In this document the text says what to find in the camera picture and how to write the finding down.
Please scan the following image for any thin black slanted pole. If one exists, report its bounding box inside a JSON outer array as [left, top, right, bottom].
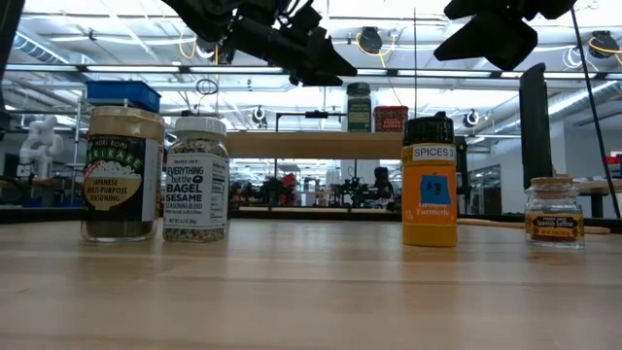
[[570, 7, 622, 220]]

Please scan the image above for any orange turmeric bottle black cap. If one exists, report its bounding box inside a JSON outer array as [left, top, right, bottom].
[[401, 112, 459, 248]]

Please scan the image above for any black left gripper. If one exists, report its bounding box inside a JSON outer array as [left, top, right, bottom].
[[232, 0, 359, 88]]

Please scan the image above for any bagel sesame jar white lid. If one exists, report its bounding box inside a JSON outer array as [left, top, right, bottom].
[[162, 116, 229, 243]]

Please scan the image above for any thin black vertical rod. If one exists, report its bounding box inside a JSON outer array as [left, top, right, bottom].
[[413, 7, 418, 116]]

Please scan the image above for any black upright post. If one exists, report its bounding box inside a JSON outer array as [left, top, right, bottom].
[[518, 62, 555, 191]]

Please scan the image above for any furikake seasoning jar tan lid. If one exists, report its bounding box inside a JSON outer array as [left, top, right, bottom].
[[81, 105, 165, 243]]

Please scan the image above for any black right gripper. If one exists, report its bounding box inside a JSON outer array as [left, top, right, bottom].
[[433, 0, 577, 72]]

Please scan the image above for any black equipment cabinet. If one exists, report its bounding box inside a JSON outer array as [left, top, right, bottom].
[[456, 135, 470, 215]]

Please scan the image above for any wooden background table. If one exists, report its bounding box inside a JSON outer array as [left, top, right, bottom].
[[575, 178, 622, 219]]

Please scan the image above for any small saffron jar cork lid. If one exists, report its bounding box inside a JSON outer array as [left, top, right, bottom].
[[523, 176, 586, 250]]

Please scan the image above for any blue storage bin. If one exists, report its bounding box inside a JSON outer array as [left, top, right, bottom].
[[86, 80, 162, 114]]

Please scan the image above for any red smoked paprika tin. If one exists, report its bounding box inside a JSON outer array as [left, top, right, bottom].
[[373, 105, 410, 133]]

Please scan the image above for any black ceiling cable reel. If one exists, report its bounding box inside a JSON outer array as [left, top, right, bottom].
[[588, 30, 621, 59], [196, 41, 232, 66], [357, 26, 385, 55]]

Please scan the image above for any wooden shelf black metal frame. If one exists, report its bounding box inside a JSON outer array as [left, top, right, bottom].
[[224, 110, 458, 225]]

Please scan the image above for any oregano jar green lid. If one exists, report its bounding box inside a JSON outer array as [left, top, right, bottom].
[[346, 82, 373, 133]]

